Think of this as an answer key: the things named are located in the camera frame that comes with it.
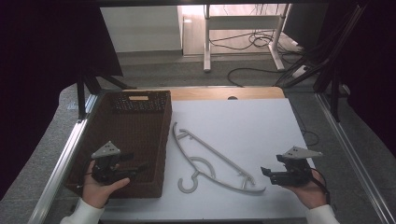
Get person's left hand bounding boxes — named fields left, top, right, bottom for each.
left=80, top=160, right=132, bottom=210

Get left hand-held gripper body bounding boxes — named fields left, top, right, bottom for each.
left=91, top=140, right=131, bottom=185

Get white table sheet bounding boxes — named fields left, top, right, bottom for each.
left=100, top=98, right=316, bottom=222

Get thin black floor cable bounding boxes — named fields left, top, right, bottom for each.
left=291, top=105, right=320, bottom=147

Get white metal desk frame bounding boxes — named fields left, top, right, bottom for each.
left=203, top=3, right=292, bottom=74

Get brown woven basket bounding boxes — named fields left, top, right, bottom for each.
left=64, top=90, right=174, bottom=200

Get black metal stand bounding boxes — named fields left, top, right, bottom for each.
left=312, top=61, right=350, bottom=123

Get dark curtain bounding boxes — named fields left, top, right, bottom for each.
left=317, top=0, right=396, bottom=158
left=0, top=0, right=124, bottom=201

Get aluminium frame rail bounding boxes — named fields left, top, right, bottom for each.
left=27, top=92, right=106, bottom=224
left=315, top=92, right=396, bottom=224

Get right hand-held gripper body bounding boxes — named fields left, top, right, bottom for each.
left=269, top=146, right=324, bottom=188

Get white cabinet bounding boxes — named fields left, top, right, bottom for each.
left=99, top=5, right=185, bottom=53

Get wooden table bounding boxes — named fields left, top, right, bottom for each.
left=122, top=86, right=287, bottom=102

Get black tripod stand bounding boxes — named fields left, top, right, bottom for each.
left=76, top=67, right=138, bottom=121

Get long black floor cable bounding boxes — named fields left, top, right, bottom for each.
left=226, top=66, right=282, bottom=89

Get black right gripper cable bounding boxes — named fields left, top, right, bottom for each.
left=309, top=166, right=332, bottom=205

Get bundle of black cables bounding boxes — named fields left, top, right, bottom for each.
left=274, top=2, right=370, bottom=89

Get white power strip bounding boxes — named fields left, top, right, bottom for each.
left=291, top=63, right=310, bottom=79

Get person's right hand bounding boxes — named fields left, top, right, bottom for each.
left=281, top=169, right=331, bottom=210

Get grey plastic clothes hanger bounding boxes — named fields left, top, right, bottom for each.
left=172, top=121, right=267, bottom=195

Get tangled black floor cables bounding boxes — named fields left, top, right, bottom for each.
left=208, top=29, right=283, bottom=51

